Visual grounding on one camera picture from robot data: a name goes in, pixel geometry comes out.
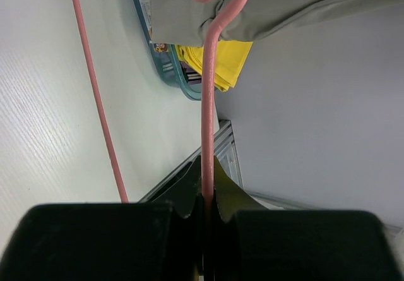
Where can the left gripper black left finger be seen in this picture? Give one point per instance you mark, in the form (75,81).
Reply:
(159,239)

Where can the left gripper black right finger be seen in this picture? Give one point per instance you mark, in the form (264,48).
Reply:
(252,242)

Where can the yellow garment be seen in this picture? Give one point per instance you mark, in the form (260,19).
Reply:
(230,58)

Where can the grey beige garment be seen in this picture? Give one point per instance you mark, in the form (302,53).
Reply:
(185,22)

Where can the purple trousers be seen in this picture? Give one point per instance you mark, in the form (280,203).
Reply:
(191,76)

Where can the teal transparent plastic basin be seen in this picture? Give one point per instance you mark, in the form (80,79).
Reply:
(164,56)

